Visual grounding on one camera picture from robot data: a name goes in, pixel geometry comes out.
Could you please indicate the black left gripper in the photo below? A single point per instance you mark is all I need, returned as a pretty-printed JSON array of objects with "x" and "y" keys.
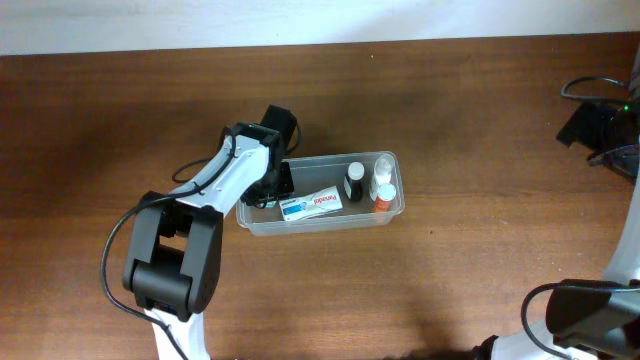
[{"x": 279, "y": 182}]

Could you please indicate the white Panadol box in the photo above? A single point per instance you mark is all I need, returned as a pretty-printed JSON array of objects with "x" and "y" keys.
[{"x": 320, "y": 203}]

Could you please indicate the dark bottle white cap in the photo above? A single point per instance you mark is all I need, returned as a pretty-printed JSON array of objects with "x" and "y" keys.
[{"x": 353, "y": 181}]

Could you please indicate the orange vitamin tube white cap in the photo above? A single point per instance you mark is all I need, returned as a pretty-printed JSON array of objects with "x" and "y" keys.
[{"x": 385, "y": 194}]

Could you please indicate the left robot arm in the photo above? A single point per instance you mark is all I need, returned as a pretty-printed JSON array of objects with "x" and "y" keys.
[{"x": 174, "y": 256}]

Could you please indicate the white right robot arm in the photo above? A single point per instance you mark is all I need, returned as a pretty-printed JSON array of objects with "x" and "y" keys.
[{"x": 578, "y": 318}]

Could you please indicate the clear plastic container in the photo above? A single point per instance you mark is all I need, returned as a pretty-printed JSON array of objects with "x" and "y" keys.
[{"x": 312, "y": 174}]

